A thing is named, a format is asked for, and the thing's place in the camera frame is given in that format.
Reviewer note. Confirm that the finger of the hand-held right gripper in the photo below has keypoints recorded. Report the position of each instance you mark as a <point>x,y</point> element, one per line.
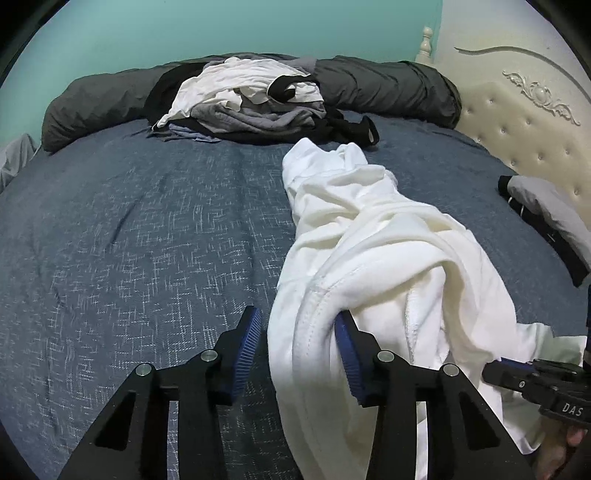
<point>508,376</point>

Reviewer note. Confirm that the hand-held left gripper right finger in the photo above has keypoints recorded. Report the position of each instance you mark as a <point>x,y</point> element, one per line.
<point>348,357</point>

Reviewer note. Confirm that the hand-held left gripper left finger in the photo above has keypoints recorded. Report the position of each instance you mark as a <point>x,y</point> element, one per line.
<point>244,350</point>

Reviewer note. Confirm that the white long-sleeve shirt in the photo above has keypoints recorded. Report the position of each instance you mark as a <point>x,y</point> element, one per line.
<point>369,240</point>

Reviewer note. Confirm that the pile of mixed clothes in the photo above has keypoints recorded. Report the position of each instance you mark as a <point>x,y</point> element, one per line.
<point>353,130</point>

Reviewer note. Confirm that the person's right hand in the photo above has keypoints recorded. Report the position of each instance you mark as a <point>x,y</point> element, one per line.
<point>575,438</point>

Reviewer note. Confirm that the blue patterned bedspread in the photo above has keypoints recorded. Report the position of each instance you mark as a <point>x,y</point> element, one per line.
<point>138,240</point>

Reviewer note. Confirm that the grey and black folded garment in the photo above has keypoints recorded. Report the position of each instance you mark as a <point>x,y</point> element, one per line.
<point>554,212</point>

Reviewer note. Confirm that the pale blue crumpled garment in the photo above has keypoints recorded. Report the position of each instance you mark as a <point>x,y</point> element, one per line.
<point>184,131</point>

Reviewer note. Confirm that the cream tufted headboard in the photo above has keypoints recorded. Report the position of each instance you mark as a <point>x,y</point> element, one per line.
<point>531,147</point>

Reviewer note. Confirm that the grey crumpled garment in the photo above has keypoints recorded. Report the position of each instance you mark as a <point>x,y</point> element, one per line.
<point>258,121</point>

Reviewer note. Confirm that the white crumpled garment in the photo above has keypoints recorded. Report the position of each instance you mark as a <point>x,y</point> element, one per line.
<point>207,87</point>

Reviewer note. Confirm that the dark grey rolled duvet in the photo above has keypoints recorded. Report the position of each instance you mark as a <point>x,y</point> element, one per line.
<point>92,110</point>

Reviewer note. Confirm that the light grey cloth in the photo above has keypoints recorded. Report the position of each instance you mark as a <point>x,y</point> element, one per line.
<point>16,159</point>

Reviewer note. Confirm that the cream bedpost finial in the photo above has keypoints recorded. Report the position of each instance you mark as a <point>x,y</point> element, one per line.
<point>425,46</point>

